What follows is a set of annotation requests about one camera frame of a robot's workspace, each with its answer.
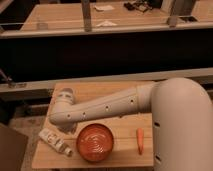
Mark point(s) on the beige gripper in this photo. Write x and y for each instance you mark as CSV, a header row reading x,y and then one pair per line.
x,y
68,128

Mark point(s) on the white plastic bottle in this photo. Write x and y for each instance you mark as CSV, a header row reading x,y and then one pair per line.
x,y
53,140

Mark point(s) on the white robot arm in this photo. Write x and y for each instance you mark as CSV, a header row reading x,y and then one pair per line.
x,y
182,119

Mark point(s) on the orange ceramic bowl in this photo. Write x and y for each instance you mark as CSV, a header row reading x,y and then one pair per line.
x,y
95,142

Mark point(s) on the white paper cup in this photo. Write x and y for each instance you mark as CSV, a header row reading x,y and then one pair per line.
x,y
69,90

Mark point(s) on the orange carrot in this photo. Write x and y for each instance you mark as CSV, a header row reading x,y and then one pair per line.
x,y
140,140

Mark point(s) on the clear plastic cup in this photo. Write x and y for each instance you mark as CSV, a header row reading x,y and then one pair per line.
x,y
41,25

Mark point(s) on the wooden back bench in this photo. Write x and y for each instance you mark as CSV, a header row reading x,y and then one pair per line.
x,y
61,19

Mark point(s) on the white crumpled paper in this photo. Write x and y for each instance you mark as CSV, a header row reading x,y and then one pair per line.
x,y
106,23

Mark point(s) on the white paper sheet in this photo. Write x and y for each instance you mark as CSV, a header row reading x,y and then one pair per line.
x,y
103,8

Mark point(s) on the black tools pile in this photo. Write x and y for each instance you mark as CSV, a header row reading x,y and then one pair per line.
x,y
140,5

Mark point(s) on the metal clamp bracket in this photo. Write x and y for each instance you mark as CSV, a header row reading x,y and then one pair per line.
x,y
10,82

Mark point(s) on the grey metal post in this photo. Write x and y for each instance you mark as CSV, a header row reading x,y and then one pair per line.
x,y
178,9
86,15

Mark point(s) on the grey metal post right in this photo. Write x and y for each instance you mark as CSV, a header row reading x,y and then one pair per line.
x,y
178,9

